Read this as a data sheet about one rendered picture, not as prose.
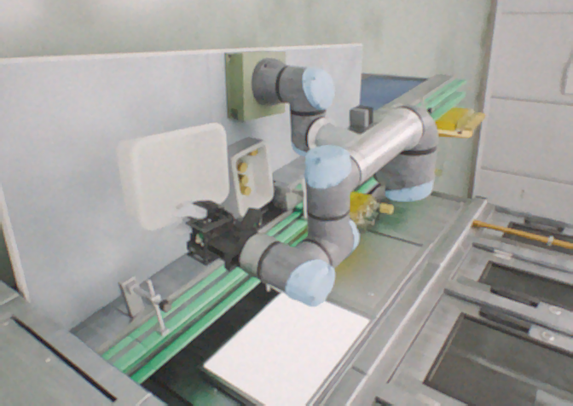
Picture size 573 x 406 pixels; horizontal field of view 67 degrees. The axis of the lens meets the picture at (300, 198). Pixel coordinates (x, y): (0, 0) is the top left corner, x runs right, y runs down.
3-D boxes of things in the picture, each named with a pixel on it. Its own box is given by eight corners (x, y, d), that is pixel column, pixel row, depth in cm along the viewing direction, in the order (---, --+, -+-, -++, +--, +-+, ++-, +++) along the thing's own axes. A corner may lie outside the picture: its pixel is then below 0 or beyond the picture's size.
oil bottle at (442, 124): (421, 127, 253) (471, 135, 237) (422, 118, 250) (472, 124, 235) (425, 124, 257) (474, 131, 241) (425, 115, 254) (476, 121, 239)
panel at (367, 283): (198, 374, 123) (294, 437, 105) (195, 367, 122) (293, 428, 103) (355, 226, 186) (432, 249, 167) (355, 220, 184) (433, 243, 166)
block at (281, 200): (272, 207, 162) (287, 211, 158) (269, 184, 158) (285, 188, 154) (278, 203, 165) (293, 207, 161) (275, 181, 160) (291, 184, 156)
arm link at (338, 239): (363, 203, 78) (330, 230, 70) (361, 255, 83) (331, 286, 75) (326, 193, 82) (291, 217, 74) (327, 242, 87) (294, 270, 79)
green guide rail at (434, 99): (293, 190, 159) (311, 195, 154) (293, 188, 158) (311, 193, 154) (454, 80, 281) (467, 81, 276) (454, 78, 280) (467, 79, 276)
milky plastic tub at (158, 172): (101, 135, 78) (130, 142, 73) (197, 116, 95) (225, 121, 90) (115, 223, 84) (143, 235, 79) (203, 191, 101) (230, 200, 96)
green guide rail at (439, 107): (295, 208, 162) (312, 213, 158) (294, 205, 162) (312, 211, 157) (454, 92, 284) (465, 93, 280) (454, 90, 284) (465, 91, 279)
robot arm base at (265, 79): (253, 55, 134) (278, 57, 128) (284, 60, 146) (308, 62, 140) (249, 105, 138) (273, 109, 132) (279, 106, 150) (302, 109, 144)
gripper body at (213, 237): (182, 218, 77) (232, 244, 71) (217, 203, 84) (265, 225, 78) (183, 254, 81) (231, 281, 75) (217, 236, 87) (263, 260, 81)
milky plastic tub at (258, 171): (223, 213, 150) (242, 219, 145) (212, 153, 140) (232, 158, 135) (256, 193, 162) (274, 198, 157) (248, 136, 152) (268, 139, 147)
